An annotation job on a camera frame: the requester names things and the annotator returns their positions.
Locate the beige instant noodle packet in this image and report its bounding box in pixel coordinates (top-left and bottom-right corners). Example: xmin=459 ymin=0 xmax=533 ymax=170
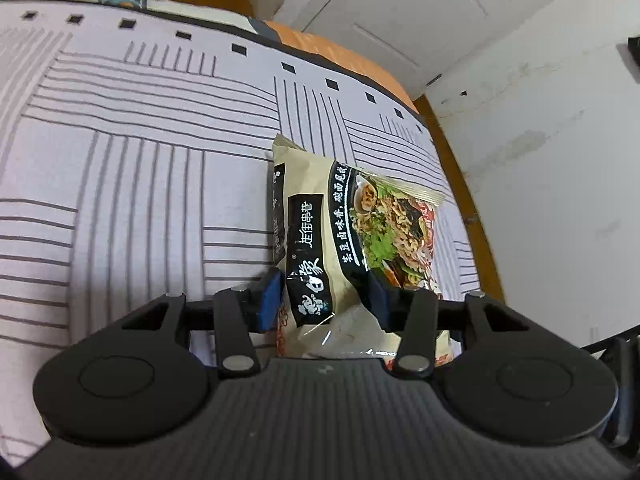
xmin=271 ymin=132 xmax=462 ymax=368

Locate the white panelled door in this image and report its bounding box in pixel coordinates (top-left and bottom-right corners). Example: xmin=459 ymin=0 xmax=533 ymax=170
xmin=272 ymin=0 xmax=522 ymax=102

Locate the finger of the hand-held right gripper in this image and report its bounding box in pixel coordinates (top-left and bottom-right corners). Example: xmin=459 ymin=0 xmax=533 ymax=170
xmin=580 ymin=324 xmax=640 ymax=463

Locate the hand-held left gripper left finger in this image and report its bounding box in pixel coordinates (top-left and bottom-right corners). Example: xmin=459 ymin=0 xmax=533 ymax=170
xmin=120 ymin=267 xmax=288 ymax=381

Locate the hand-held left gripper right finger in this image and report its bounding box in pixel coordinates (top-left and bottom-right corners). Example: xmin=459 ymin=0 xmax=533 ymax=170
xmin=367 ymin=270 xmax=531 ymax=380

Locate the striped white bed sheet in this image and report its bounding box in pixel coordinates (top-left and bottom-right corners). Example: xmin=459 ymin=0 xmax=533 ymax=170
xmin=0 ymin=0 xmax=482 ymax=467

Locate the orange mattress cover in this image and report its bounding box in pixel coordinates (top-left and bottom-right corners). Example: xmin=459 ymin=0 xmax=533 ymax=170
xmin=262 ymin=20 xmax=422 ymax=117

